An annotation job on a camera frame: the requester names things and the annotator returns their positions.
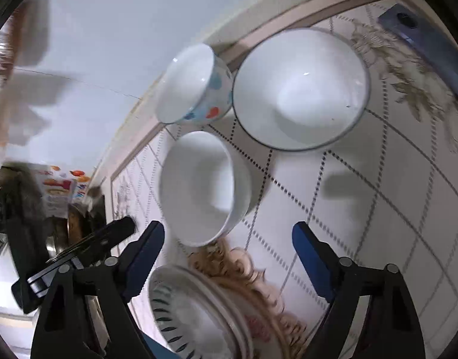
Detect white plate pink floral rim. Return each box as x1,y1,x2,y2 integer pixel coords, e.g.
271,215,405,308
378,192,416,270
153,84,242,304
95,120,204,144
184,264,294,359

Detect blue striped white plate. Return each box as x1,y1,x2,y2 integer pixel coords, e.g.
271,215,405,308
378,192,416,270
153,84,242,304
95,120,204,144
148,265,254,358

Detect white bowl red flowers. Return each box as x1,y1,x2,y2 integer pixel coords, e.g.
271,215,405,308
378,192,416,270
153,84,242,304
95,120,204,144
158,131,252,247

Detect white bowl colourful dots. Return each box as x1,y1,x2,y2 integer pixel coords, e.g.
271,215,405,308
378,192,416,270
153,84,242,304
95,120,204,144
155,43,233,125

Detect plain white bowl blue rim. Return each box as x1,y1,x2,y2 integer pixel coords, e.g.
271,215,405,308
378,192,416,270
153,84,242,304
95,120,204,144
233,28,370,152

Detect stainless steel pot with lid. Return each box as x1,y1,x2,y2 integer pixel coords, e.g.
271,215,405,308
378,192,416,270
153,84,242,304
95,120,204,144
44,216,69,258

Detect patterned pink table mat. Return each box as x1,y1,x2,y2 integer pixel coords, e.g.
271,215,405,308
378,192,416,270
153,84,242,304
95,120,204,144
158,0,458,358

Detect blue smartphone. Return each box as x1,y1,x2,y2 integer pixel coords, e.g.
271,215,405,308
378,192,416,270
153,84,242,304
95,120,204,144
377,3,458,97

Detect colourful wall sticker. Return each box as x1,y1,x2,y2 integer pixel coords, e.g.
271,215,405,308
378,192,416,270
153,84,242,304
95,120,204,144
30,165,91,218

